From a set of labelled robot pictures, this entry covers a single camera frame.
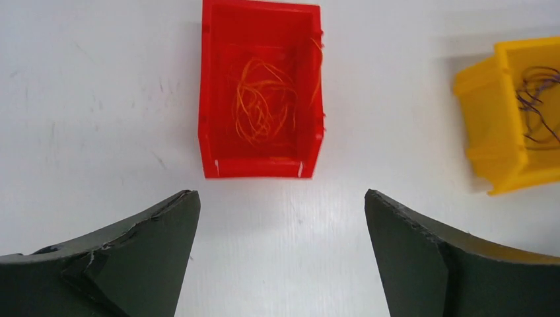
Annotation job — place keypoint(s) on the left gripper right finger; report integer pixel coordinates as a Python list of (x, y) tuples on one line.
[(428, 268)]

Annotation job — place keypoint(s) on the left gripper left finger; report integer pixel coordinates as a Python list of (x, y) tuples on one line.
[(134, 267)]

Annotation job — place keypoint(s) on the orange plastic bin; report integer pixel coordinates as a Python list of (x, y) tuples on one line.
[(510, 106)]

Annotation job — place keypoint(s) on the red plastic bin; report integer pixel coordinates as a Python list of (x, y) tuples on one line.
[(260, 101)]

